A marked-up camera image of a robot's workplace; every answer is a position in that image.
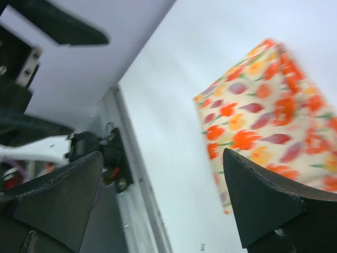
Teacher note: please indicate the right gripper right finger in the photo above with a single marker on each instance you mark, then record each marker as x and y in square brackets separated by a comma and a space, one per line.
[276, 214]

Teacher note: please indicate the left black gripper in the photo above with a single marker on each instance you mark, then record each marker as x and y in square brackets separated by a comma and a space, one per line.
[20, 61]

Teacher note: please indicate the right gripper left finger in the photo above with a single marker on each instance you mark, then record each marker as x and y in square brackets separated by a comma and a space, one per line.
[51, 213]

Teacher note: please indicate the floral orange skirt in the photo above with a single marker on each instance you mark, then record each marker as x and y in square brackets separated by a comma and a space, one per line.
[267, 109]

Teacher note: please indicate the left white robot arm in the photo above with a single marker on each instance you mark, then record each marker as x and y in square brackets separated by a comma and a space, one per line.
[25, 137]

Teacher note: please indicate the aluminium rail frame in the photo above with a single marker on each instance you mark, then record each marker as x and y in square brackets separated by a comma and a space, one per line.
[129, 221]

